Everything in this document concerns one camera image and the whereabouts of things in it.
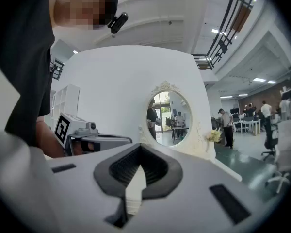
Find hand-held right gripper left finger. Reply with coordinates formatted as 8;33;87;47
47;143;143;233

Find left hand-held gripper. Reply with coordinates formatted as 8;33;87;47
54;112;133;157

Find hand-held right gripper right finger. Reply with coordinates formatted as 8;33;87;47
126;143;266;233

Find person's left forearm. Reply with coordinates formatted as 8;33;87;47
35;116;66;159

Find person's left hand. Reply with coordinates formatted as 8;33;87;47
72;141;83;156

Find white vase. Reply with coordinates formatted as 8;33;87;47
205;141;216;161

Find pale yellow flower bouquet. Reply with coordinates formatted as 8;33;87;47
205;127;223;143

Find white cube shelf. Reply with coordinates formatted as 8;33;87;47
50;84;81;127

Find white desk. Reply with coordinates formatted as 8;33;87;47
233;119;261;137

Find black office chair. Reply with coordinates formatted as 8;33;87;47
261;121;282;161

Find black balcony railing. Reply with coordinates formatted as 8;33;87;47
191;0;256;70
52;58;65;80

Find white office chair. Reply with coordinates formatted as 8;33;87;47
265;119;291;194

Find person's black shirt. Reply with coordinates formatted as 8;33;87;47
0;0;55;147

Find person's head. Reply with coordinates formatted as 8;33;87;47
49;0;119;31

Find oval mirror with ornate frame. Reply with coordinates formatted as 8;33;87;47
138;80;206;152

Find black head-worn camera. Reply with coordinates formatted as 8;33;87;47
107;12;129;35

